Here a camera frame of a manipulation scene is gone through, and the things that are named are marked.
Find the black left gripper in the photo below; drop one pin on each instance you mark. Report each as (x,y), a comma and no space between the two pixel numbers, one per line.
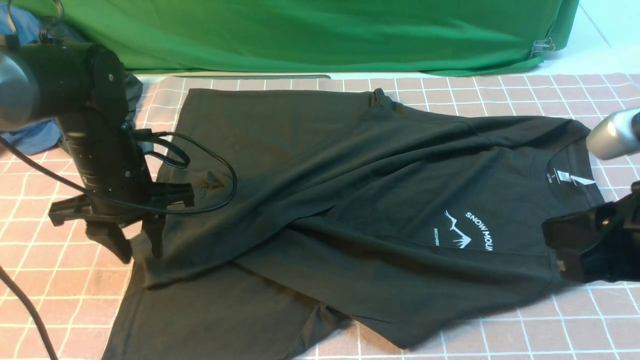
(117,180)

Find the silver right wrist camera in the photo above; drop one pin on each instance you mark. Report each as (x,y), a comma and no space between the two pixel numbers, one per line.
(618,135)

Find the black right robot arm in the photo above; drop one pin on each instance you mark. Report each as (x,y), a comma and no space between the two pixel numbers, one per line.
(601,243)

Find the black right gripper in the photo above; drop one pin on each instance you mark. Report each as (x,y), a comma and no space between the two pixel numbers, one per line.
(598,244)

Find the blue crumpled garment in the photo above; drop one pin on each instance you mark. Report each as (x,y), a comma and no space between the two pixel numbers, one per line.
(38,137)

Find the metal binder clip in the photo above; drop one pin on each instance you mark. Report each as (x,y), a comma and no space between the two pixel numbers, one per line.
(542,46)

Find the dark gray crumpled garment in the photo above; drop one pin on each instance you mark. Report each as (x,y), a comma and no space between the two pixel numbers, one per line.
(133,86)

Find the green backdrop cloth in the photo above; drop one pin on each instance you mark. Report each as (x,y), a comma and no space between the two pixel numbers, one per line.
(437,37)

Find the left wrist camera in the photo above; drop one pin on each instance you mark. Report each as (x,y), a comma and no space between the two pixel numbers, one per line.
(165,194)

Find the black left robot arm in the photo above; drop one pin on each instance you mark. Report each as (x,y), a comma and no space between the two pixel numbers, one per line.
(82,87)

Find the dark gray long-sleeved shirt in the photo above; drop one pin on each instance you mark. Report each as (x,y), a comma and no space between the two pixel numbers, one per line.
(351,207)

